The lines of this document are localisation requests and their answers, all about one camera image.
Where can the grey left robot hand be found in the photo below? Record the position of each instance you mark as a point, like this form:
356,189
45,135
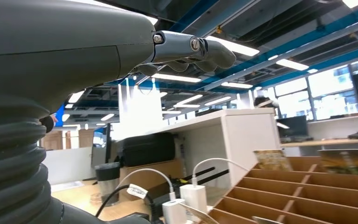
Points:
58,46

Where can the wooden card organizer box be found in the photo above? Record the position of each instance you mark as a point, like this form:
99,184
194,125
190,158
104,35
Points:
290,191

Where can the person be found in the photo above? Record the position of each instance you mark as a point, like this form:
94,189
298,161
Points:
265,102

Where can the white card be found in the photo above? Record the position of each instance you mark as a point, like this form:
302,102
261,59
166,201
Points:
264,221

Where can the black standing display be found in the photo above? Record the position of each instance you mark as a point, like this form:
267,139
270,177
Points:
100,145

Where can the white partition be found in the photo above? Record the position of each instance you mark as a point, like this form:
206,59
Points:
67,167

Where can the ceiling strip light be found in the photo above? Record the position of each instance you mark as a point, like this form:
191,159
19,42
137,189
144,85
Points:
291,64
236,85
234,47
176,78
353,2

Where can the black bag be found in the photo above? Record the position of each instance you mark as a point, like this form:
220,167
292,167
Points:
148,150

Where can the metal bin with black lid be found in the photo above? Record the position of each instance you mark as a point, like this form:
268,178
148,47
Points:
108,185

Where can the cardboard box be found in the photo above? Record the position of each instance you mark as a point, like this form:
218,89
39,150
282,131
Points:
135,185

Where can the black router with antennas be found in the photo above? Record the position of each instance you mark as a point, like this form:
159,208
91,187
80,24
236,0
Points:
159,193

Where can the small white USB charger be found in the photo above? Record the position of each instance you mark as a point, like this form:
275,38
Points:
172,213

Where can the large white USB charger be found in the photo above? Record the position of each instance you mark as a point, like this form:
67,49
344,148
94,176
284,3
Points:
194,198

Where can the white desk shelf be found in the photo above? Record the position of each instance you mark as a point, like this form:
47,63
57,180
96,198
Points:
247,139

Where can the black monitor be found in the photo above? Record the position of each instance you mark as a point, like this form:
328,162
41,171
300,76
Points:
293,126

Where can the wooden office desk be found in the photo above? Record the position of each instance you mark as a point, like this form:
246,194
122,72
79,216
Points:
336,142

